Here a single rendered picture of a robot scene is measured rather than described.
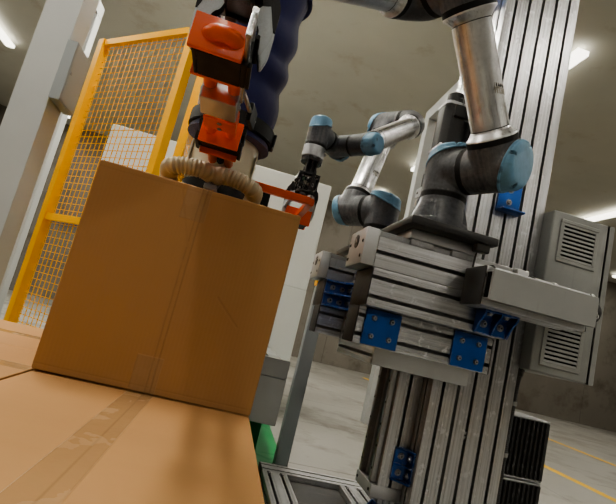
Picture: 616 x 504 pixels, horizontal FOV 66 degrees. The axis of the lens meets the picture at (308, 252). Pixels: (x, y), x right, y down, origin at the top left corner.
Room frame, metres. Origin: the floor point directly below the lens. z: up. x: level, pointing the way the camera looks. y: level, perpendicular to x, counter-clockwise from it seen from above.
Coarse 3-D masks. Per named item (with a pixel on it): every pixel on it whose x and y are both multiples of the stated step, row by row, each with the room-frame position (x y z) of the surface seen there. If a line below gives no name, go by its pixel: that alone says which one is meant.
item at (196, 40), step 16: (208, 16) 0.57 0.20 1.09; (192, 32) 0.57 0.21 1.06; (240, 32) 0.58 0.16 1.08; (192, 48) 0.58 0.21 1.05; (208, 48) 0.57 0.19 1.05; (224, 48) 0.57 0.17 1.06; (192, 64) 0.64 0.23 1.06; (208, 64) 0.61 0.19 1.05; (224, 64) 0.60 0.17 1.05; (240, 64) 0.59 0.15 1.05; (224, 80) 0.64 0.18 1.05
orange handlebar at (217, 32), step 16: (208, 32) 0.56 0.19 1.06; (224, 32) 0.56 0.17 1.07; (240, 48) 0.58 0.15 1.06; (208, 80) 0.69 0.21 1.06; (208, 128) 0.89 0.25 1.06; (224, 128) 0.86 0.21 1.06; (208, 160) 1.12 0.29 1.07; (224, 160) 1.09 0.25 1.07; (272, 192) 1.26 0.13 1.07; (288, 192) 1.27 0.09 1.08; (304, 208) 1.34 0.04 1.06
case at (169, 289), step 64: (128, 192) 0.88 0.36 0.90; (192, 192) 0.90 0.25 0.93; (128, 256) 0.89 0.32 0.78; (192, 256) 0.90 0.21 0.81; (256, 256) 0.92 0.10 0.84; (64, 320) 0.88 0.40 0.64; (128, 320) 0.89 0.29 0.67; (192, 320) 0.91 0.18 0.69; (256, 320) 0.92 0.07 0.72; (128, 384) 0.90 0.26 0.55; (192, 384) 0.91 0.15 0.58; (256, 384) 0.93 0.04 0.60
